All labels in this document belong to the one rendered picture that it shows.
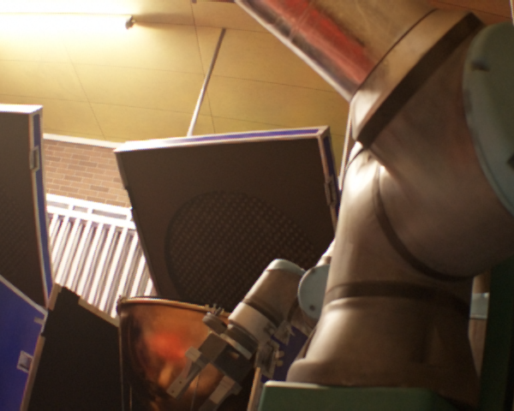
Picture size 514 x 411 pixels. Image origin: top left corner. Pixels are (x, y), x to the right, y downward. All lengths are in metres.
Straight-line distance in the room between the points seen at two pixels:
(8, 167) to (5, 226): 0.39
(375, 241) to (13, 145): 2.73
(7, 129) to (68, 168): 3.27
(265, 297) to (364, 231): 0.67
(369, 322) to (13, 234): 3.01
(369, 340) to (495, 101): 0.23
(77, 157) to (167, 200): 3.55
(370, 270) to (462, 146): 0.18
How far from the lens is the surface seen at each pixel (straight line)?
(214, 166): 2.72
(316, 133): 2.46
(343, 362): 0.51
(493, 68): 0.41
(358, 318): 0.53
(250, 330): 1.20
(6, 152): 3.20
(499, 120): 0.39
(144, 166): 2.92
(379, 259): 0.55
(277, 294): 1.21
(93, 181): 6.20
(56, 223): 4.80
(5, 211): 3.40
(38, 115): 3.07
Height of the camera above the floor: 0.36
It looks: 25 degrees up
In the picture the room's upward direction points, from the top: 13 degrees clockwise
